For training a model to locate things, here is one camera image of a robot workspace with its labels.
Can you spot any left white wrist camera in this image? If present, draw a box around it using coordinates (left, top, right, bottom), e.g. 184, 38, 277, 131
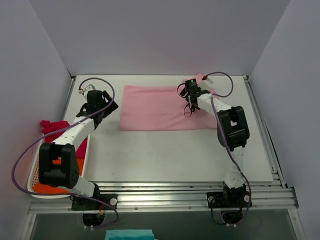
78, 84, 96, 98

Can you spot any pink t-shirt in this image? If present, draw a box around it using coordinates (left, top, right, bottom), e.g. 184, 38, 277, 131
118, 85, 217, 131

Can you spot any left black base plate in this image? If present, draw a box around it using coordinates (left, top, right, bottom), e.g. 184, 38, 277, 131
71, 185, 118, 211

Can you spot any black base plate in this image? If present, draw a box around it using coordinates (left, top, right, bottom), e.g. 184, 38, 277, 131
71, 185, 118, 211
206, 183, 252, 209

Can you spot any magenta t-shirt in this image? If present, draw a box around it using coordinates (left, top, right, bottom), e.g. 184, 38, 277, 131
40, 120, 88, 160

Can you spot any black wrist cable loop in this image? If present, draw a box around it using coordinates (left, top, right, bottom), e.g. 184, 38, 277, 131
176, 83, 198, 118

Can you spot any orange t-shirt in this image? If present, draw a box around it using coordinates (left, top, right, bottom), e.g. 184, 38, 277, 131
31, 158, 85, 194

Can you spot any teal folded cloth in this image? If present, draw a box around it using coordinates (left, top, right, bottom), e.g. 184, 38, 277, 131
104, 229, 156, 240

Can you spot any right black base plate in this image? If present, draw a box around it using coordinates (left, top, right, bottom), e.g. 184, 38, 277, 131
206, 183, 252, 209

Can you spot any white perforated plastic basket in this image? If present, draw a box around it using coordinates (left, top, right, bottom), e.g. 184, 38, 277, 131
27, 135, 91, 199

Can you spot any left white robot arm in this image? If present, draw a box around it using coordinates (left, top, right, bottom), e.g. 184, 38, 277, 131
38, 90, 119, 210

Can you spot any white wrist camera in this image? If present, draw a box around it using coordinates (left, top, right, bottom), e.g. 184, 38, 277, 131
198, 75, 214, 90
78, 84, 96, 98

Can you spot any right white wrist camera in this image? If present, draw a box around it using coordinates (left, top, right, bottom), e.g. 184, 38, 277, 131
198, 75, 214, 90

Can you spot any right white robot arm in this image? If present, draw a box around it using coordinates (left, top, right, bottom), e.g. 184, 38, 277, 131
179, 76, 250, 207

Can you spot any aluminium extrusion rail frame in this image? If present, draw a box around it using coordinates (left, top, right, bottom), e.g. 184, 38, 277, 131
27, 75, 301, 240

